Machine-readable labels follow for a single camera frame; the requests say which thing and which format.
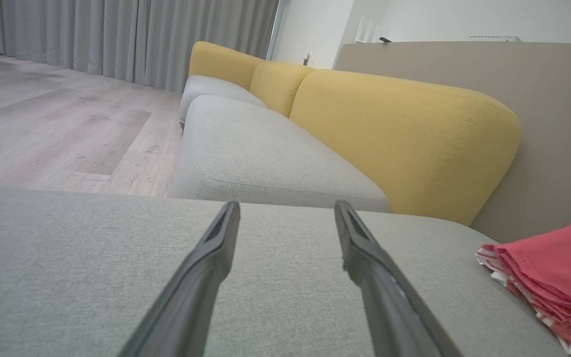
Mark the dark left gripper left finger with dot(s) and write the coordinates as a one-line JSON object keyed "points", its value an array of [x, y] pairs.
{"points": [[186, 307]]}

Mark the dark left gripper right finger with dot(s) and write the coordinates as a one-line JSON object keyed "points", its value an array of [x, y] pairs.
{"points": [[394, 312]]}

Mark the red white striped garment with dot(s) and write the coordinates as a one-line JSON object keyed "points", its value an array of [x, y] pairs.
{"points": [[486, 260]]}

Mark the red and white basketball jersey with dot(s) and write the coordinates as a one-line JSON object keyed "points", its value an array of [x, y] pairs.
{"points": [[563, 258]]}

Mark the white wall switch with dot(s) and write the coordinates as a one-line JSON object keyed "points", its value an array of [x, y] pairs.
{"points": [[306, 58]]}

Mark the grey pleated curtain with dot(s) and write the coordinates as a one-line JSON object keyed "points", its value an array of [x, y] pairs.
{"points": [[142, 39]]}

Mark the large grey sofa chaise seat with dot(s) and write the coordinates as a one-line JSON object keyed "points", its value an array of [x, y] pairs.
{"points": [[67, 272]]}

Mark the taupe partition panel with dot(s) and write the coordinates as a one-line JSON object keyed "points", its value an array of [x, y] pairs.
{"points": [[553, 99]]}

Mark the yellow sofa end backrest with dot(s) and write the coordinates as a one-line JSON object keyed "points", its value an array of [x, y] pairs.
{"points": [[221, 62]]}

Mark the wide yellow sofa backrest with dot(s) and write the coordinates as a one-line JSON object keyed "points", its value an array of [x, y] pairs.
{"points": [[404, 144]]}

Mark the narrow yellow sofa backrest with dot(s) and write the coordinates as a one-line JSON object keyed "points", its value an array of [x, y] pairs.
{"points": [[278, 87]]}

